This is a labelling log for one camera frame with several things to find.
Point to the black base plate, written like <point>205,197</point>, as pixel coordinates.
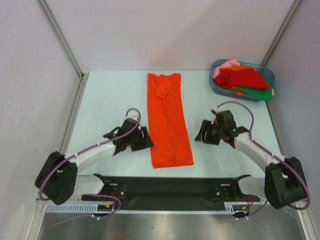
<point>172,191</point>

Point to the red t shirt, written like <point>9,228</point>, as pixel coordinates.
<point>245,77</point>

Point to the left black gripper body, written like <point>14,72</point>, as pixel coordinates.
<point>137,141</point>

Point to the green t shirt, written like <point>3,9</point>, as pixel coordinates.
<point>261,94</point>

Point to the blue plastic basket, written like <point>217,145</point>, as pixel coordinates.
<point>263,71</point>

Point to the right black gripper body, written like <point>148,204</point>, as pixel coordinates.
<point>213,132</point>

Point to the orange t shirt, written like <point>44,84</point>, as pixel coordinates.
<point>166,122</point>
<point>238,90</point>

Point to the pink t shirt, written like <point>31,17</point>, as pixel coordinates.
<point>226,64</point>

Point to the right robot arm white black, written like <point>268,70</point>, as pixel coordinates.
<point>284,179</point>

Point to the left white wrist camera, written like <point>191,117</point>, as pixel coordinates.
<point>135,118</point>

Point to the white slotted cable duct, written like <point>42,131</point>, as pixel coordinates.
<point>107,208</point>

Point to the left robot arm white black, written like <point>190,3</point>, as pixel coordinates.
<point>57,179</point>

